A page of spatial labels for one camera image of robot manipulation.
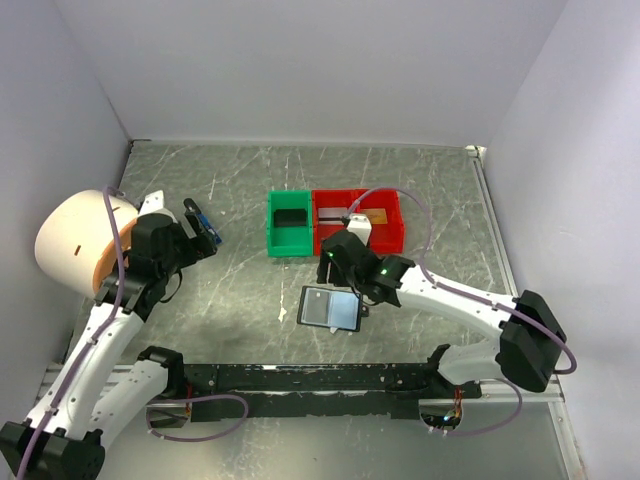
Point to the gold VIP card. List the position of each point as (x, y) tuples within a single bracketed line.
[(376, 216)]

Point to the red bin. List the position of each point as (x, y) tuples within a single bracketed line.
[(389, 238), (328, 198)]

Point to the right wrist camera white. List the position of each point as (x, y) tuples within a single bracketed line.
[(359, 225)]

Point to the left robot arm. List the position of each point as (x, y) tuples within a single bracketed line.
[(67, 433)]

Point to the silver VIP card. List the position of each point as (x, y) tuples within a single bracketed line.
[(331, 215)]

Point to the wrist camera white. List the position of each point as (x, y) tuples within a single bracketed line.
[(154, 203), (359, 225)]

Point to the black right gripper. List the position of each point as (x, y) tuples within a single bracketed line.
[(323, 269)]

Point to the white and orange cylinder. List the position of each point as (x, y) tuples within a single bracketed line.
[(75, 245)]

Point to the aluminium rail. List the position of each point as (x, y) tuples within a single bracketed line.
[(492, 391)]

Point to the black card in holder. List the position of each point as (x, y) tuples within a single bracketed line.
[(316, 307)]

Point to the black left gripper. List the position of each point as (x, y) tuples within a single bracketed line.
[(201, 245)]

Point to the green bin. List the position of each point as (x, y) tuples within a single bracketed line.
[(292, 241)]

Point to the red bin right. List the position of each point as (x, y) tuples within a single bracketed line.
[(389, 238)]

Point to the blue and black tool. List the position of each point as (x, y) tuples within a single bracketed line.
[(200, 223)]

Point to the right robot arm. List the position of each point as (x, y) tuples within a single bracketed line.
[(522, 338)]

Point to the black leather card holder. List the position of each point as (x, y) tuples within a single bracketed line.
[(346, 310)]

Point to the red bin left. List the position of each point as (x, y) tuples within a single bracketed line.
[(328, 198)]

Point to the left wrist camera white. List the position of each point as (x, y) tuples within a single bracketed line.
[(154, 203)]

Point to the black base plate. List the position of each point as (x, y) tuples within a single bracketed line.
[(396, 390)]

